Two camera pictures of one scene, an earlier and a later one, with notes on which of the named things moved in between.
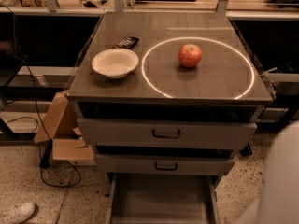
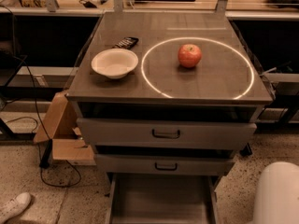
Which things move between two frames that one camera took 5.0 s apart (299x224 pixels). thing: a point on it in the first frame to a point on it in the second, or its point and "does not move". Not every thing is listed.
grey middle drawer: x=164 y=164 does not move
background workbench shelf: x=239 y=1 does not move
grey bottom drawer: x=163 y=199 does not move
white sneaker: x=18 y=213 to x=15 y=206
